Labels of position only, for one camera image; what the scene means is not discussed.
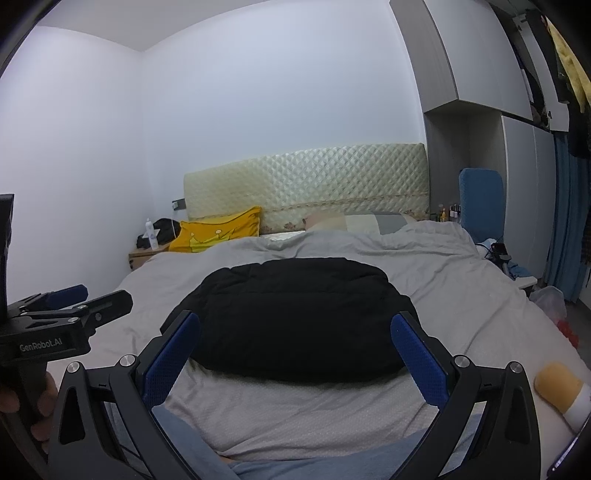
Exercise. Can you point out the black bag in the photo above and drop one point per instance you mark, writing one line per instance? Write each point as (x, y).
(165, 228)

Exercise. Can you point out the yellow plush toy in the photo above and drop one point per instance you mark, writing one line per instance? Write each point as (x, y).
(556, 385)

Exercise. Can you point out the yellow pillow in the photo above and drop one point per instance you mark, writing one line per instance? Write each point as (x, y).
(207, 233)

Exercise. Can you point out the grey white wardrobe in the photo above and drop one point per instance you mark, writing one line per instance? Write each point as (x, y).
(480, 46)

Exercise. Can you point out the wooden nightstand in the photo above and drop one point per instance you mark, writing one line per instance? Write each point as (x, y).
(138, 259)

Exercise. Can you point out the yellow hanging garment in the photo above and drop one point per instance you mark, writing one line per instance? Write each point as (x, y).
(575, 64)

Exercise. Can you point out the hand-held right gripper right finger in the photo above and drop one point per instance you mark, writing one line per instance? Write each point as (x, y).
(418, 360)

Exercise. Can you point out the wall socket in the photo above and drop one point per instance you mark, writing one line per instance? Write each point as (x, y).
(178, 203)

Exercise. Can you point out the person's left hand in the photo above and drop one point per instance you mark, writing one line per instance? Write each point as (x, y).
(45, 401)

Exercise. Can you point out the small bottles on shelf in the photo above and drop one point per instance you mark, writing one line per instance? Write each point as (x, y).
(455, 212)

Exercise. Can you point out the red object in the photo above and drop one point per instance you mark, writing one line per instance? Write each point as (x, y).
(569, 334)

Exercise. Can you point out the blue chair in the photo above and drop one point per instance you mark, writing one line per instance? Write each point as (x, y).
(480, 203)

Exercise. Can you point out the white plastic bag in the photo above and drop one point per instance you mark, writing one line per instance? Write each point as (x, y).
(549, 302)

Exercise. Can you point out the white bottle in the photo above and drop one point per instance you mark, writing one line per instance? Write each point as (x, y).
(151, 237)

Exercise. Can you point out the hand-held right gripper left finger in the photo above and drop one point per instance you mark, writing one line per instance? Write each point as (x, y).
(173, 364)

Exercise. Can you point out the black device with red light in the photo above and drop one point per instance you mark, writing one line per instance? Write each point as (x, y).
(501, 256)

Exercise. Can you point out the black puffer jacket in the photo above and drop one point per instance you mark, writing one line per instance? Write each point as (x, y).
(295, 318)

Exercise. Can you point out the blue curtain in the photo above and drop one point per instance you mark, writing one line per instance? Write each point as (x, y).
(570, 221)

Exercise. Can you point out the cream quilted headboard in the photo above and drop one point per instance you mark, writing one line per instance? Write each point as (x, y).
(314, 184)

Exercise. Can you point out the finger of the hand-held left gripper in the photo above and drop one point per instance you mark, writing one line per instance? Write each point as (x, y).
(69, 295)
(108, 307)

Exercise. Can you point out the blue cloth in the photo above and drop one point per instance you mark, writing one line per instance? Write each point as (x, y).
(521, 271)

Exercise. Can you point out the grey patchwork pillow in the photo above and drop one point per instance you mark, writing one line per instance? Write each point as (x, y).
(364, 222)

